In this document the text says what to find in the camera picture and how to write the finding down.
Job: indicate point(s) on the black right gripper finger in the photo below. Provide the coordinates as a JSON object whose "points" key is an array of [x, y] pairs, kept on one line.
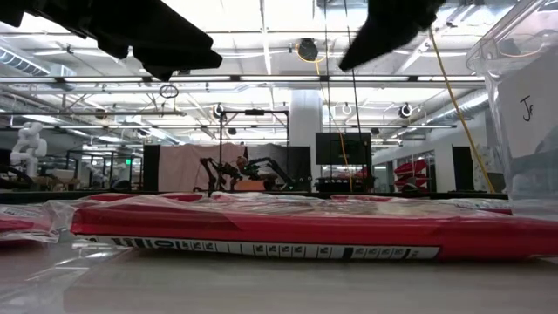
{"points": [[359, 43], [379, 45]]}

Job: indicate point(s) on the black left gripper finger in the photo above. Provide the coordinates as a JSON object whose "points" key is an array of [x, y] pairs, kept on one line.
{"points": [[183, 56], [144, 26]]}

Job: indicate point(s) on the black background robot arm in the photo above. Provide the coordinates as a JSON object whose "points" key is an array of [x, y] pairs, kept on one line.
{"points": [[266, 162], [218, 172]]}

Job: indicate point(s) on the round ceiling reel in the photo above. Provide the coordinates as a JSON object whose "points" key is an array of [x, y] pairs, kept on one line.
{"points": [[218, 109], [399, 111]]}

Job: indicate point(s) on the long ceiling light bar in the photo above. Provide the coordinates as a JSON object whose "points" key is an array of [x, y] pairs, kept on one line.
{"points": [[279, 78]]}

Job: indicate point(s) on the black hanging monitor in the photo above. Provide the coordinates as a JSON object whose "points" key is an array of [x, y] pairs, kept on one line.
{"points": [[344, 148]]}

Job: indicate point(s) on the pink curtain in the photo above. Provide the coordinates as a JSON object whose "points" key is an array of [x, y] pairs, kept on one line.
{"points": [[174, 170]]}

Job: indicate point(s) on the black backdrop panel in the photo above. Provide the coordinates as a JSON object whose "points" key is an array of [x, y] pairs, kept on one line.
{"points": [[301, 154]]}

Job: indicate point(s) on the white paper label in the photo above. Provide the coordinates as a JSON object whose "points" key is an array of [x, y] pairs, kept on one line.
{"points": [[536, 131]]}

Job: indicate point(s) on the clear plastic bin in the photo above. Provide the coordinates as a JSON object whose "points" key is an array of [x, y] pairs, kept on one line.
{"points": [[536, 183]]}

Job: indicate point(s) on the silver air duct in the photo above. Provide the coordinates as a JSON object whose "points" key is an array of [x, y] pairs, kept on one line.
{"points": [[26, 65], [477, 101]]}

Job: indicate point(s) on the black rig frame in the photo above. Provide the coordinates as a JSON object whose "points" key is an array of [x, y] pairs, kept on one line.
{"points": [[255, 112]]}

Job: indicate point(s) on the black table frame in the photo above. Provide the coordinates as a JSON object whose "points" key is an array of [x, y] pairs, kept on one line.
{"points": [[43, 197]]}

